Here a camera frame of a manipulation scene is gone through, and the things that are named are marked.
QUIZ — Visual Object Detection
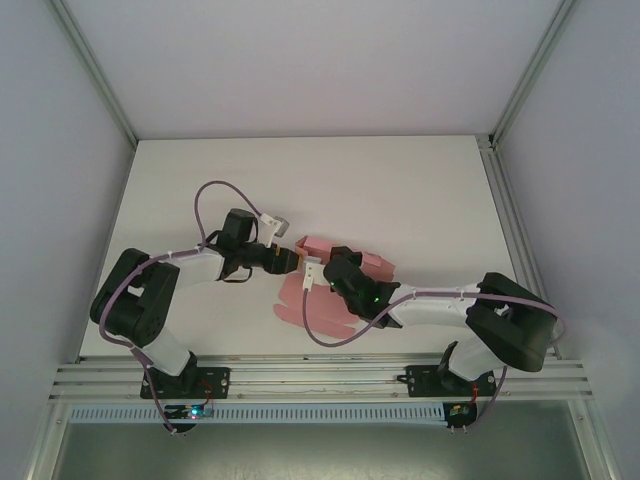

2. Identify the pink paper box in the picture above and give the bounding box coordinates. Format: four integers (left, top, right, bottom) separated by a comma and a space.
273, 235, 397, 342

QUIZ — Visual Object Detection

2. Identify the right circuit board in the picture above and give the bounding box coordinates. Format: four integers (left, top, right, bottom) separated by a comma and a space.
446, 402, 479, 435

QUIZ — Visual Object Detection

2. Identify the left circuit board green light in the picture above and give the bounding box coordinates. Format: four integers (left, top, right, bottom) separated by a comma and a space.
162, 403, 216, 437

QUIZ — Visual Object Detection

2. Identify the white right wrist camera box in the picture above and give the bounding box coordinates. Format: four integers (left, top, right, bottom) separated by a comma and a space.
301, 258, 325, 292

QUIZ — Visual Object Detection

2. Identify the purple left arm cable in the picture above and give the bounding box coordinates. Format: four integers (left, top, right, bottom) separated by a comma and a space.
101, 179, 274, 435

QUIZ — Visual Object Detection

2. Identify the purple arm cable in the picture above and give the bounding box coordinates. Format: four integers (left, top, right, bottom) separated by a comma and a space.
302, 284, 567, 434
101, 179, 274, 435

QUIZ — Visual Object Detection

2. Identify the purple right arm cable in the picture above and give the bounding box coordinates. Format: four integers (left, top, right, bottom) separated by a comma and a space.
302, 284, 567, 434

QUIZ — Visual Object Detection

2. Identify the aluminium mounting rail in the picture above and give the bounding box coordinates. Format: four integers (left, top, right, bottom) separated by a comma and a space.
48, 352, 595, 402

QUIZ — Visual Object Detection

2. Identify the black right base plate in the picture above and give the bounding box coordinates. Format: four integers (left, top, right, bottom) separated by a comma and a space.
394, 364, 499, 400

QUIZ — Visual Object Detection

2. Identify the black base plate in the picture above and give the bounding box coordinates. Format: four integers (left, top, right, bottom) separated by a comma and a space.
394, 364, 499, 400
139, 366, 232, 401

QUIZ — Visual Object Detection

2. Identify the white slotted cable duct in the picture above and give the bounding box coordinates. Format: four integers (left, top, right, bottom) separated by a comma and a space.
67, 403, 447, 427

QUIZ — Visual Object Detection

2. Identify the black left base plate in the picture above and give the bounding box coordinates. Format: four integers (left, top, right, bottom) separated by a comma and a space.
139, 366, 232, 401

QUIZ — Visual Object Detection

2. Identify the aluminium table side rail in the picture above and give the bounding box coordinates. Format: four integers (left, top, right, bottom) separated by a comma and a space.
477, 134, 559, 359

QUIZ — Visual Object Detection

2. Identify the aluminium frame post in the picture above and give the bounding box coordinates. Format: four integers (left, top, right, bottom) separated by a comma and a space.
487, 0, 576, 149
49, 0, 139, 151

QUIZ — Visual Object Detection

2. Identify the aluminium frame leg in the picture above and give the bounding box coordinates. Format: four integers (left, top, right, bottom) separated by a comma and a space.
569, 399, 624, 480
24, 399, 71, 480

